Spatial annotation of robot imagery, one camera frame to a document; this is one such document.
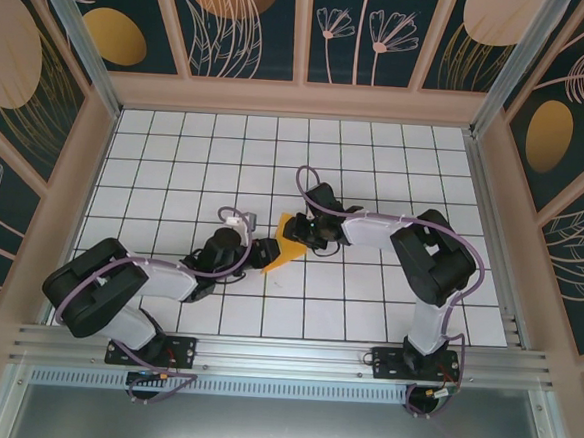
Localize yellow paper sheet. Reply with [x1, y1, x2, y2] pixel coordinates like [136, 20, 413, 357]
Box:
[259, 210, 312, 279]

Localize grey metal sheet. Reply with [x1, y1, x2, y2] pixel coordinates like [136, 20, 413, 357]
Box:
[5, 377, 555, 438]

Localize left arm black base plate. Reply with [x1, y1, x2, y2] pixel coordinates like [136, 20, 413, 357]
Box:
[104, 329, 200, 372]

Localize aluminium mounting rail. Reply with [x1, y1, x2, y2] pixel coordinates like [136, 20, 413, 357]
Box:
[8, 313, 559, 399]

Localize left arm power connector wires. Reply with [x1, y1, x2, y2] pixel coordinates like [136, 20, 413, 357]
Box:
[127, 365, 172, 385]

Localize arm power connector wires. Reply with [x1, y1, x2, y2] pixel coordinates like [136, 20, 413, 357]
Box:
[422, 383, 465, 402]
[127, 365, 172, 385]

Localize slotted metal cable strip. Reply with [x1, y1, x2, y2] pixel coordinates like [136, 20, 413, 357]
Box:
[29, 363, 411, 409]

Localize aluminium side rail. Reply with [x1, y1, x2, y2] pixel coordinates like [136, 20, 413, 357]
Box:
[447, 129, 547, 353]

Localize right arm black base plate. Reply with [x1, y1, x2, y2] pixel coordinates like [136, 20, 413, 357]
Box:
[369, 344, 464, 386]

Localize right arm power connector wires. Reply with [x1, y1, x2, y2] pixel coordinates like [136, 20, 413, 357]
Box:
[422, 383, 465, 402]

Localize aluminium corner post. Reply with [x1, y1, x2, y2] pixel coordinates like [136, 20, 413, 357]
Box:
[18, 0, 132, 121]
[467, 0, 574, 147]

